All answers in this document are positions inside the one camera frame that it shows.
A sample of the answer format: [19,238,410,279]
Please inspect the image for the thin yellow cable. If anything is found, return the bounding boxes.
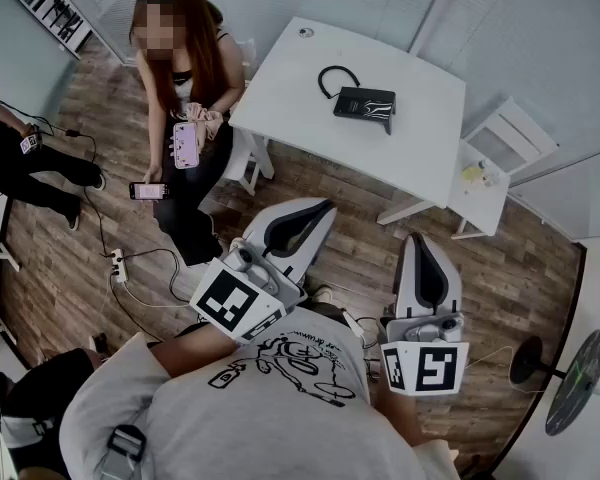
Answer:
[464,345,547,395]

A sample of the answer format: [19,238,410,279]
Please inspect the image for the black sleeved cable loop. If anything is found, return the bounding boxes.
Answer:
[317,65,362,101]

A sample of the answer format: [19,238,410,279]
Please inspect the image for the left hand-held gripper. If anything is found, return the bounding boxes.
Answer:
[188,196,339,345]

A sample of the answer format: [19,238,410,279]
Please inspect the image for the black disc floor stand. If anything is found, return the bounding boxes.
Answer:
[509,328,600,437]

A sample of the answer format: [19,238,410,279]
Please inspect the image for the black phone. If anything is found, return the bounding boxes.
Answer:
[128,181,172,203]

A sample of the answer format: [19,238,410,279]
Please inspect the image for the person's grey printed t-shirt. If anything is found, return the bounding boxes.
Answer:
[59,305,462,480]

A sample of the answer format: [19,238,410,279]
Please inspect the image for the small yellow bottle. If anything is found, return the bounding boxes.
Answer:
[460,160,487,185]

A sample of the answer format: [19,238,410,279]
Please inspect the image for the person's right forearm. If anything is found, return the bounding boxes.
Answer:
[373,381,427,450]

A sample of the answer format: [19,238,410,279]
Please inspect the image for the white power strip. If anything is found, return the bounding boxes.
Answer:
[108,247,130,284]

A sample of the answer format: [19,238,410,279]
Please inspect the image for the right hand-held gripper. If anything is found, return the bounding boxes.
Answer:
[379,232,471,397]

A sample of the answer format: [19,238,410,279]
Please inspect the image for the small white side table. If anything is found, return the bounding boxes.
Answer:
[449,140,512,240]

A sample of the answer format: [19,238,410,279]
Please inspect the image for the white cable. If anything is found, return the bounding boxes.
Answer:
[110,272,197,310]

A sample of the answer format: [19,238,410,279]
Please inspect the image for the small printed wrist cube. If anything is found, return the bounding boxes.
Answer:
[19,130,42,156]

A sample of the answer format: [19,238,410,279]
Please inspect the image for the grey shoulder strap black buckle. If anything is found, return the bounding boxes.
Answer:
[99,423,147,480]

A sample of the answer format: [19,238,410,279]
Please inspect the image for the pink hair scrunchie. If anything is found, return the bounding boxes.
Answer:
[184,101,223,142]

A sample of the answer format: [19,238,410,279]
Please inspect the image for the person's left forearm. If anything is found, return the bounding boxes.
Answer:
[149,320,242,380]

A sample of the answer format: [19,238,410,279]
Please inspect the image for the white wall frame black shapes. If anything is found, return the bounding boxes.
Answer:
[17,0,94,60]

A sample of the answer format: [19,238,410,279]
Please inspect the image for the pink phone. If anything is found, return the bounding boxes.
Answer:
[172,120,201,170]

